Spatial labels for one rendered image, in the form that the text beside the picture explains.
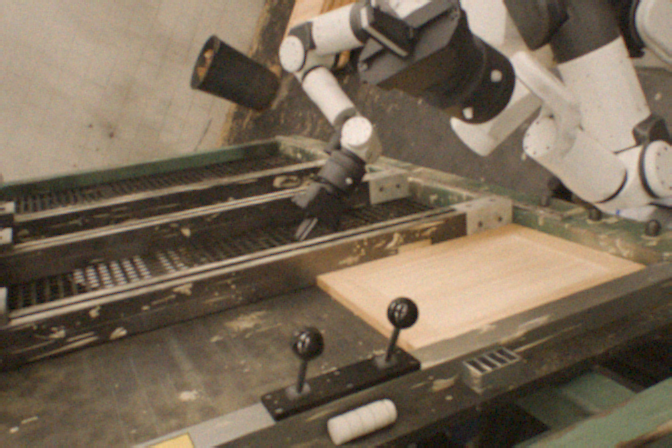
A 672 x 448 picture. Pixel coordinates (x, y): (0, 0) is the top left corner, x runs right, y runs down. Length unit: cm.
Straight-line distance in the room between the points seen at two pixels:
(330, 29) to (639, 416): 97
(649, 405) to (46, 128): 579
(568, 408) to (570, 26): 52
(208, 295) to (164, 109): 532
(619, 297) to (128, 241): 104
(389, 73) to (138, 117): 572
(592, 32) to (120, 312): 83
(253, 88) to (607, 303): 473
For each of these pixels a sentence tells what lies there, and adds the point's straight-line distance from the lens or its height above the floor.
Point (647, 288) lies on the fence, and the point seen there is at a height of 99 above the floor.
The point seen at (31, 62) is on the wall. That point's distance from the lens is 622.
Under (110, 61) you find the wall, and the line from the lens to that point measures 631.
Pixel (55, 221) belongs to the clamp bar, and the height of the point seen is 169.
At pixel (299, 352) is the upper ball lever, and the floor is 156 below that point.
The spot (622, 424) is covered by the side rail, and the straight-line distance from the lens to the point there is 70.
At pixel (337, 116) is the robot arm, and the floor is 128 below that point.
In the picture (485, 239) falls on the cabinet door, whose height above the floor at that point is 99.
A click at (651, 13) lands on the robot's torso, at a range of 130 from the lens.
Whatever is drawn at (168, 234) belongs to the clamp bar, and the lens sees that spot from 149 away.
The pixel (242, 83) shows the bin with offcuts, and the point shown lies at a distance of 545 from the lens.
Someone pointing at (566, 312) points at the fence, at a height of 114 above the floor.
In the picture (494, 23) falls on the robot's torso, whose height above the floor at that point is 132.
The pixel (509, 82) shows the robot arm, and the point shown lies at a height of 145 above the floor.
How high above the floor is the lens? 188
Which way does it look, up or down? 31 degrees down
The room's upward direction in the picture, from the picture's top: 69 degrees counter-clockwise
